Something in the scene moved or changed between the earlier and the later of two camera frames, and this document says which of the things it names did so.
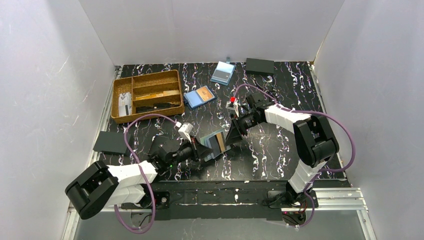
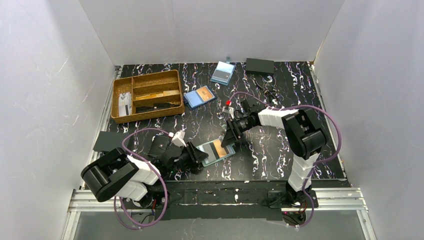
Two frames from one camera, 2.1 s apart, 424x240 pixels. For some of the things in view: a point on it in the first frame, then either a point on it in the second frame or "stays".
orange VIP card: (171, 92) stays
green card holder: (205, 141) -> (215, 152)
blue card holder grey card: (223, 72) stays
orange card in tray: (146, 97) stays
